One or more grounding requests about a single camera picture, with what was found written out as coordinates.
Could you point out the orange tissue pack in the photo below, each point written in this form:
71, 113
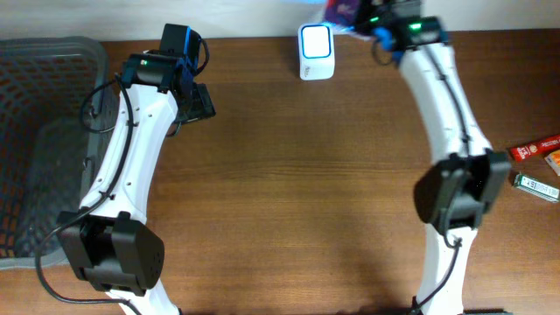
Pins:
553, 161

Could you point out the white barcode scanner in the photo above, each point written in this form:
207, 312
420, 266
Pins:
316, 52

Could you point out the purple red Carefree pack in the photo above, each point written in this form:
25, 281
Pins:
341, 14

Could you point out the grey plastic basket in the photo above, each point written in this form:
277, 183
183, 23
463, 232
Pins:
54, 133

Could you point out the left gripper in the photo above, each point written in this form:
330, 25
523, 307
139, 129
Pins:
203, 102

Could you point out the red Nescafe sachet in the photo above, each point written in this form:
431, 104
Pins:
522, 152

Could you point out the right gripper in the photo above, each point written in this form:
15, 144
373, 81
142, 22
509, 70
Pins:
365, 22

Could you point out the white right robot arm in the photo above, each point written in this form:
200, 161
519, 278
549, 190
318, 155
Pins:
466, 173

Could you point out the green gum pack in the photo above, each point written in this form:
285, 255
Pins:
535, 187

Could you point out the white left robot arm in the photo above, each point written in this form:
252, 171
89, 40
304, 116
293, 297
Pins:
107, 242

